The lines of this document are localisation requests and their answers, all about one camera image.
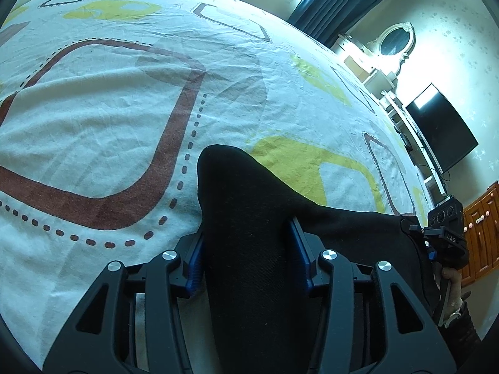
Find dark blue curtain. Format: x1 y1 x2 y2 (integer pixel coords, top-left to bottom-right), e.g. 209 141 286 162
288 0 406 47

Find brown wooden wardrobe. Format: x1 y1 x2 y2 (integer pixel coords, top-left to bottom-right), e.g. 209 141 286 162
462 181 499 285

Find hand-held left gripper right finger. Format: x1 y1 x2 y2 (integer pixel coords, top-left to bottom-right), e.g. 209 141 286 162
288 216 457 374

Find white dressing table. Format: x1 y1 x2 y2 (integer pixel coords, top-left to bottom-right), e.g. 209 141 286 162
335 33 398 94

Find black pants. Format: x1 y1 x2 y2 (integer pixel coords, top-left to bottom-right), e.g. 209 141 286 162
197 144 443 374

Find person's right forearm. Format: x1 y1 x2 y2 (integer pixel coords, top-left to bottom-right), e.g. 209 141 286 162
440 302 485 361

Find person's right hand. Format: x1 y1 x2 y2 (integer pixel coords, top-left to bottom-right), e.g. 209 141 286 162
440 270 464 317

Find black flat television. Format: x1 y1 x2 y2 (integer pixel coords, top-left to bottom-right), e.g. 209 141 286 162
405 83 479 173

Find white oval vanity mirror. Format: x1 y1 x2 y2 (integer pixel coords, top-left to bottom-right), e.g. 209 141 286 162
376 22 416 76

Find printed white bed sheet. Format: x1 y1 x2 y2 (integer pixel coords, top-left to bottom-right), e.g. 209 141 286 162
0 0 435 361

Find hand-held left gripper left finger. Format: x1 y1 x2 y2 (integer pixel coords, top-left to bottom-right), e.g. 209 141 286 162
42 232 205 374

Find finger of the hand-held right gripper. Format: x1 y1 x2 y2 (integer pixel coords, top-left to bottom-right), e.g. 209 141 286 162
401 218 434 241

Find white tv cabinet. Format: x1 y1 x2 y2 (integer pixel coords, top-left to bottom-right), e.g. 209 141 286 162
380 89 449 199

